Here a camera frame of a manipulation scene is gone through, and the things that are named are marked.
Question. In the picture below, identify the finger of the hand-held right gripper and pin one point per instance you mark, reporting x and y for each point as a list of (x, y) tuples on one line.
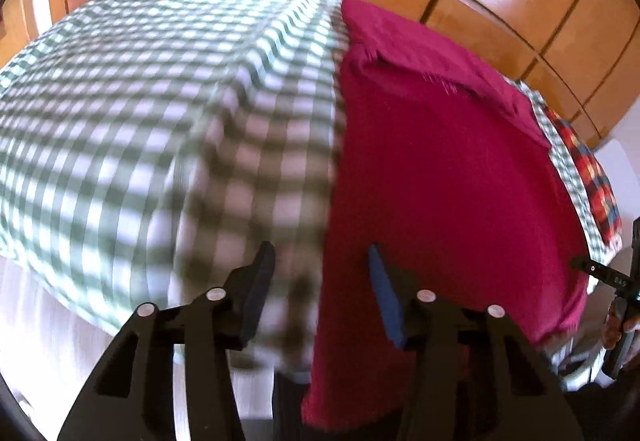
[(602, 273)]

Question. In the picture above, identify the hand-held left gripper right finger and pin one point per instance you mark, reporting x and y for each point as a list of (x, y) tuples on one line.
[(387, 298)]

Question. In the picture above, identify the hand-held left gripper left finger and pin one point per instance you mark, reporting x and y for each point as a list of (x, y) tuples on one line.
[(257, 293)]

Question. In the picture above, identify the dark red garment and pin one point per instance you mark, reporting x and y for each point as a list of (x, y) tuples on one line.
[(440, 161)]

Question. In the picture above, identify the person's right hand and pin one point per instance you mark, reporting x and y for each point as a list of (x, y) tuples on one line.
[(611, 328)]

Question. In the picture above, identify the colourful plaid pillow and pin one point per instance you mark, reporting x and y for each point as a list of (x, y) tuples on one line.
[(592, 171)]

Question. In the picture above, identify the white bed base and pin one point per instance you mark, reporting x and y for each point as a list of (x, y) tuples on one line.
[(55, 336)]

